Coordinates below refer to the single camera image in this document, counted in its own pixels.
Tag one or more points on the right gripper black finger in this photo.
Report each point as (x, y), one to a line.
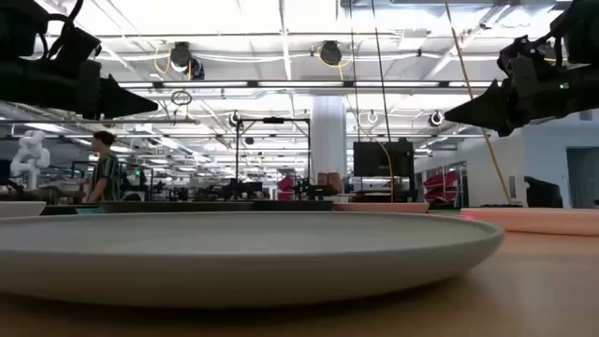
(482, 110)

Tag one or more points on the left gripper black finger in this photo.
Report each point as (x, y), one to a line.
(121, 100)

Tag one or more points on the white plastic plate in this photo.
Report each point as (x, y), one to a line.
(18, 209)

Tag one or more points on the large grey plastic plate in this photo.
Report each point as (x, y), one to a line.
(243, 262)

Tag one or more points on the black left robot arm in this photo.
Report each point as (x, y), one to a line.
(18, 25)

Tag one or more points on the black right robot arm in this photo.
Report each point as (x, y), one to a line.
(580, 30)

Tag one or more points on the person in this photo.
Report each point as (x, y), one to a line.
(105, 171)

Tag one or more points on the white humanoid robot figure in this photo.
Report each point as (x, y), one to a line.
(30, 159)

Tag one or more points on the red rack items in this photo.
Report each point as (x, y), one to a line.
(442, 183)

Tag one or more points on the black round air purifier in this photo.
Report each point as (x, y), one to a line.
(543, 193)

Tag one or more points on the black rounded small object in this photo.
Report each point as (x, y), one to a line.
(440, 204)

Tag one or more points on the black monitor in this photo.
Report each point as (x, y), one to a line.
(384, 159)

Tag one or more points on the large pink plastic plate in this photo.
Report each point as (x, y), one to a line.
(543, 221)

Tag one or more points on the white round pillar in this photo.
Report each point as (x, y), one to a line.
(328, 138)

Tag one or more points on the brown cardboard boxes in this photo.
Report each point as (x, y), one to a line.
(330, 181)

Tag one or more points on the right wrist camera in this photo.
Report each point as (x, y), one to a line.
(526, 58)

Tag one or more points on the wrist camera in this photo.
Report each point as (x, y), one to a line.
(526, 58)
(75, 47)

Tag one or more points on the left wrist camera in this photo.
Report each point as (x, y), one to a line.
(75, 47)

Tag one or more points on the black table edge rail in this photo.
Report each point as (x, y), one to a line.
(58, 210)

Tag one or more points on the black metal frame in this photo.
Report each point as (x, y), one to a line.
(273, 121)

